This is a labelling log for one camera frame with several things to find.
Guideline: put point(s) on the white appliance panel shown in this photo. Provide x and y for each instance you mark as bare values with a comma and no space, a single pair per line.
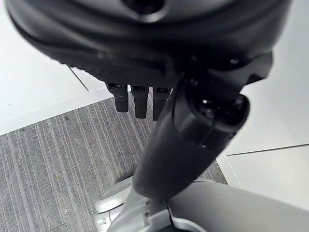
277,116

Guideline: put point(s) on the white cabinet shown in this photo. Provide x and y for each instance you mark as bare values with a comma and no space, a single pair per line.
31,79

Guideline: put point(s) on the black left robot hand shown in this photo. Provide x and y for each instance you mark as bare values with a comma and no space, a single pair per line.
154,43

